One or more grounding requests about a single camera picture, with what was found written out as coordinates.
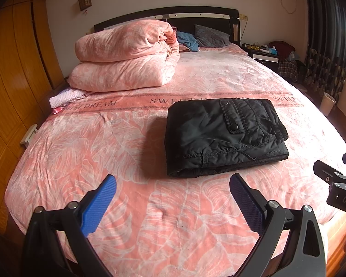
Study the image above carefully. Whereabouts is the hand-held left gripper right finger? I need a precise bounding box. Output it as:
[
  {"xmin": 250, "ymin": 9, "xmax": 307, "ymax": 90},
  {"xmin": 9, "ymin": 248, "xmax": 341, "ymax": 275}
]
[{"xmin": 229, "ymin": 173, "xmax": 326, "ymax": 277}]

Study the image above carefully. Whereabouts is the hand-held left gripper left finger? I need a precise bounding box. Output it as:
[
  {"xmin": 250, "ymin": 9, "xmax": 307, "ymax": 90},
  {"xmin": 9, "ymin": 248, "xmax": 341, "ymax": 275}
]
[{"xmin": 21, "ymin": 175, "xmax": 116, "ymax": 277}]

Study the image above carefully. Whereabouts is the black jacket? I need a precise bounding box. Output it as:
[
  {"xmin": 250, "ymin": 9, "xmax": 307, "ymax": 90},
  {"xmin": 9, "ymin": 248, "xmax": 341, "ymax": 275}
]
[{"xmin": 164, "ymin": 98, "xmax": 289, "ymax": 178}]

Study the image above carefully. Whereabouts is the bed with pink sheet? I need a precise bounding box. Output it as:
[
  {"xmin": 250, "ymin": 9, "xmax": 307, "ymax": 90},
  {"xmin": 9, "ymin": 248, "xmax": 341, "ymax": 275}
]
[{"xmin": 4, "ymin": 43, "xmax": 346, "ymax": 277}]

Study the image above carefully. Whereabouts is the white trash bin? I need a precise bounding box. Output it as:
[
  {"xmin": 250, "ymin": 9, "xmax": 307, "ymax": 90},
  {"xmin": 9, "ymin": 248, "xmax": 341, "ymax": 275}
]
[{"xmin": 320, "ymin": 92, "xmax": 337, "ymax": 112}]

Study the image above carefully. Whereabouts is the white plastic stool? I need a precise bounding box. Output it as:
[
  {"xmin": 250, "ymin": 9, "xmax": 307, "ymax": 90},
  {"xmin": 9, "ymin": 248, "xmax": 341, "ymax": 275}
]
[{"xmin": 20, "ymin": 123, "xmax": 39, "ymax": 148}]

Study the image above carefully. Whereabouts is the plaid cloth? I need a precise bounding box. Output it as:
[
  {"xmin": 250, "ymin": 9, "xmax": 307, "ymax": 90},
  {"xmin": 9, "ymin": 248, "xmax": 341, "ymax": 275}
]
[{"xmin": 277, "ymin": 59, "xmax": 299, "ymax": 83}]

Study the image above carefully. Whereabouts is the small white knit cloth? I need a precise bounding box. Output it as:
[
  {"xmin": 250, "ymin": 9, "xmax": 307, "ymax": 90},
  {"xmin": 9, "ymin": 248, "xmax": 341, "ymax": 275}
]
[{"xmin": 49, "ymin": 89, "xmax": 87, "ymax": 108}]

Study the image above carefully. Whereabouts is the dark patterned curtain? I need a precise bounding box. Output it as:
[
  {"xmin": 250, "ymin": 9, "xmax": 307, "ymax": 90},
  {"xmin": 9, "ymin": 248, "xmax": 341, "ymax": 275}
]
[{"xmin": 301, "ymin": 0, "xmax": 346, "ymax": 104}]

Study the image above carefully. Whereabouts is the dark nightstand with white drawer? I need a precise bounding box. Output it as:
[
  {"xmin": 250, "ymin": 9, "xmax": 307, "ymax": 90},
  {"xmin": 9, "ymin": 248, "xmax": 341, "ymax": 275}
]
[{"xmin": 242, "ymin": 43, "xmax": 280, "ymax": 72}]

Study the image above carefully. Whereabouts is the dark red cloth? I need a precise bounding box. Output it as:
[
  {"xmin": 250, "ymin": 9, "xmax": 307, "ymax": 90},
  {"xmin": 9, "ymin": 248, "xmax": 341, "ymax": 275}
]
[{"xmin": 269, "ymin": 40, "xmax": 296, "ymax": 55}]

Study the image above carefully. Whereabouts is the folded pink comforter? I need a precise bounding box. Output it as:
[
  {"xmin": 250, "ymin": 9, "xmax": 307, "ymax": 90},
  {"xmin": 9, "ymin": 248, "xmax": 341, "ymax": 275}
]
[{"xmin": 68, "ymin": 20, "xmax": 181, "ymax": 93}]

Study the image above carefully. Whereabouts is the wooden wardrobe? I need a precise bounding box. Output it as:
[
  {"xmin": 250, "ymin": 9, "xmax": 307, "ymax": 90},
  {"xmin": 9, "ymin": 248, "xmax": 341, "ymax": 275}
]
[{"xmin": 0, "ymin": 0, "xmax": 68, "ymax": 179}]

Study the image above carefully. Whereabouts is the grey pillow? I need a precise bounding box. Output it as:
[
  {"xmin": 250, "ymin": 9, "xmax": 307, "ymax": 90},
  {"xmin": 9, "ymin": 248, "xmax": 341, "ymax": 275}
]
[{"xmin": 194, "ymin": 24, "xmax": 230, "ymax": 47}]

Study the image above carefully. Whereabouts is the blue cloth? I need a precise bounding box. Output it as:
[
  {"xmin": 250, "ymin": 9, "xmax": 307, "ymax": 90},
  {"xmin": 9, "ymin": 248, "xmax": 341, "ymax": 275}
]
[{"xmin": 176, "ymin": 31, "xmax": 201, "ymax": 52}]

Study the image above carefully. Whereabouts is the black bed headboard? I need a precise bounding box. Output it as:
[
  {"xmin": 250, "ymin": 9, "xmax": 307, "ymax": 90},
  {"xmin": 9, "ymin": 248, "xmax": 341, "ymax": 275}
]
[{"xmin": 94, "ymin": 6, "xmax": 240, "ymax": 45}]

